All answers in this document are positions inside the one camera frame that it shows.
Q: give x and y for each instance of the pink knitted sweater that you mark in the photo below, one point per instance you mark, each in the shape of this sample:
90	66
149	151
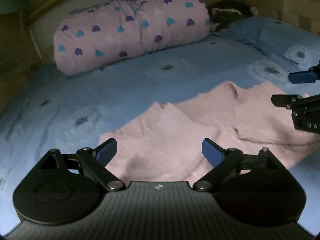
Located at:
164	143

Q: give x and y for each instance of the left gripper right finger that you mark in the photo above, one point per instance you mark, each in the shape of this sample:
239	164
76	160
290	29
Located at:
254	189

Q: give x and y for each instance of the black and white garment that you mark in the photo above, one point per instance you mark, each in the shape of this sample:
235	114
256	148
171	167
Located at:
224	12

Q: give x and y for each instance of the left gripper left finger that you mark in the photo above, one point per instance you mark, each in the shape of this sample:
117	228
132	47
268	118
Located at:
65	188

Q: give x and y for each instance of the blue floral pillow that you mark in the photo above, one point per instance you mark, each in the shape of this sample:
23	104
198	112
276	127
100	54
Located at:
292	48

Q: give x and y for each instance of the wooden bed headboard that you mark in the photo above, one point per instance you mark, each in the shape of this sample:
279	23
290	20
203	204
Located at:
50	5

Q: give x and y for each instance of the blue floral bed sheet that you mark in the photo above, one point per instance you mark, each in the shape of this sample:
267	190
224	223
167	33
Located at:
71	112

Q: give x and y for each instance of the pink heart-patterned rolled quilt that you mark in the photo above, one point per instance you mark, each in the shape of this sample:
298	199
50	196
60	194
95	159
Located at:
117	30

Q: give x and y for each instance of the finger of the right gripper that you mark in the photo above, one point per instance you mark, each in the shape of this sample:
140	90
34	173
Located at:
286	101
302	77

